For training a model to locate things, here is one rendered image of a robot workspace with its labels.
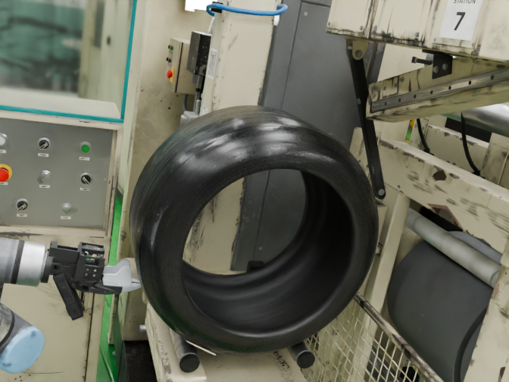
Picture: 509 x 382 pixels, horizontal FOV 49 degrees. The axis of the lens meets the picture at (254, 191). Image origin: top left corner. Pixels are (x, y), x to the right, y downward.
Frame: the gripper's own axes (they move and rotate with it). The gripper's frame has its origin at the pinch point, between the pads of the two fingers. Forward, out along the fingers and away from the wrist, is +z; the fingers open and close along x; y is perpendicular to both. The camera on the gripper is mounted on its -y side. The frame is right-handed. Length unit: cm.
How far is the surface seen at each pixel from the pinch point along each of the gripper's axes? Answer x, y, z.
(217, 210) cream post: 26.0, 12.9, 21.8
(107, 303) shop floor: 175, -100, 26
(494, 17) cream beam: -36, 72, 36
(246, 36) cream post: 26, 59, 16
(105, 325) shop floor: 152, -100, 23
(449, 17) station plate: -26, 71, 35
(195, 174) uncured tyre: -10.2, 30.5, 3.2
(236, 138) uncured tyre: -8.6, 39.2, 9.8
